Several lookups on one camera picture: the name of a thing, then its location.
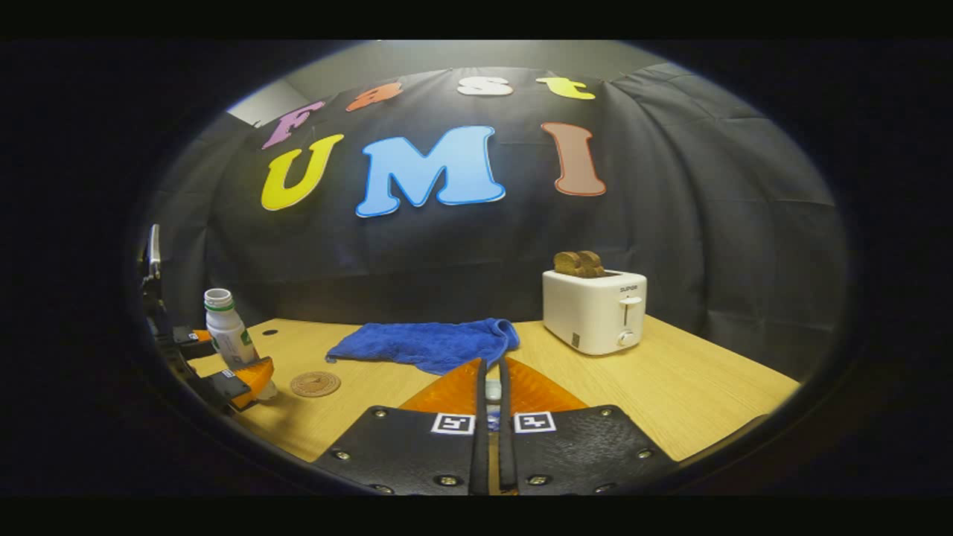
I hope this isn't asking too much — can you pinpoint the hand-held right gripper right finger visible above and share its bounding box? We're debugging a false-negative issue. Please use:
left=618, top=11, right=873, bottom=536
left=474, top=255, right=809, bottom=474
left=497, top=357, right=678, bottom=496

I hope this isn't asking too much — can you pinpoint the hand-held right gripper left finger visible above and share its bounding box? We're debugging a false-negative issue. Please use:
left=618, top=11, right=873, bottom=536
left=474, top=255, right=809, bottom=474
left=313, top=359, right=489, bottom=496

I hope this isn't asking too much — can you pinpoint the white water bottle green label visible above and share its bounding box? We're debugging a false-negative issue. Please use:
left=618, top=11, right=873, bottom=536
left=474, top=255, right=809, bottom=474
left=204, top=288, right=278, bottom=401

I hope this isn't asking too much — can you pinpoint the round cork coaster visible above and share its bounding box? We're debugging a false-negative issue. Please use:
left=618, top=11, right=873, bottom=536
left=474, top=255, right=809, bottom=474
left=290, top=371, right=342, bottom=398

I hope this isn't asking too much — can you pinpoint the blue towel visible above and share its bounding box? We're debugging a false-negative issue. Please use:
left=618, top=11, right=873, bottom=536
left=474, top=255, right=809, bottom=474
left=325, top=318, right=520, bottom=375

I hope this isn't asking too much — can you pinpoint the white toaster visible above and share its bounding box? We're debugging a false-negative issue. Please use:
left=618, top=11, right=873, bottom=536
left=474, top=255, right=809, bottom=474
left=542, top=269, right=648, bottom=356

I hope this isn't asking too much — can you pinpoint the black backdrop cloth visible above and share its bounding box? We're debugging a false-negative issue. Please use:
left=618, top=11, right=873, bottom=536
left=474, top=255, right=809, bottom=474
left=141, top=63, right=850, bottom=382

